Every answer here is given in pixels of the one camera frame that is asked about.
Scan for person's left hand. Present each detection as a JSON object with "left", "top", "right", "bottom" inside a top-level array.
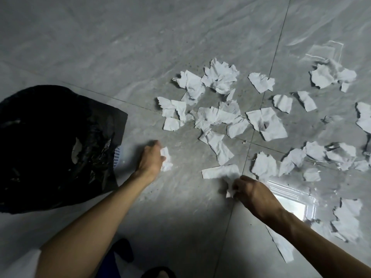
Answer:
[{"left": 134, "top": 139, "right": 167, "bottom": 183}]

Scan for person's right hand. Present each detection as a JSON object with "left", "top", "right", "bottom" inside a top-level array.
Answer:
[{"left": 231, "top": 175, "right": 286, "bottom": 226}]

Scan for paper scrap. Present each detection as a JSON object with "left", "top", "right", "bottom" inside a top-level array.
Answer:
[
  {"left": 160, "top": 146, "right": 174, "bottom": 172},
  {"left": 225, "top": 177, "right": 240, "bottom": 199}
]

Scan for black-lined trash bin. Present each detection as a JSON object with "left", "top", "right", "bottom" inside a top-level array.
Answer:
[{"left": 0, "top": 85, "right": 129, "bottom": 215}]

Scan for torn white paper scraps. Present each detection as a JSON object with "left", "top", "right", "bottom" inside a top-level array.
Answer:
[{"left": 156, "top": 57, "right": 371, "bottom": 264}]

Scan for person's right forearm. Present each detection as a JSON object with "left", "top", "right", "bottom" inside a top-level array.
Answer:
[{"left": 265, "top": 210, "right": 371, "bottom": 278}]

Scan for person's left forearm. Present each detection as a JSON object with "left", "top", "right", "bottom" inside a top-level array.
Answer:
[{"left": 34, "top": 171, "right": 152, "bottom": 278}]

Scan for person's black shoe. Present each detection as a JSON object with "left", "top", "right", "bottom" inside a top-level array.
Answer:
[
  {"left": 141, "top": 266, "right": 176, "bottom": 278},
  {"left": 112, "top": 238, "right": 134, "bottom": 263}
]

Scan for person's blue shorts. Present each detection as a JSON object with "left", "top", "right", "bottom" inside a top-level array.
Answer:
[{"left": 95, "top": 251, "right": 122, "bottom": 278}]

